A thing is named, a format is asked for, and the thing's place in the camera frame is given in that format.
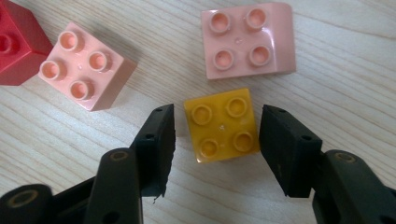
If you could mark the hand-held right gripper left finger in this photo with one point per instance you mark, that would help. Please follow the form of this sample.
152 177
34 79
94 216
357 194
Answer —
155 149

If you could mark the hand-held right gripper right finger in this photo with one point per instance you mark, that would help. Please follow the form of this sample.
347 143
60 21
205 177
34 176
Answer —
289 155

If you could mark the yellow toy block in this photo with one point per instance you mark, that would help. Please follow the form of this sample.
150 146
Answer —
222 124

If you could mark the pink toy block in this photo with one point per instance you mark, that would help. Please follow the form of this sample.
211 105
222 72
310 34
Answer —
84 67
247 40

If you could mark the red toy block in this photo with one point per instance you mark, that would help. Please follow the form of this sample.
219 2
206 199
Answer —
21 43

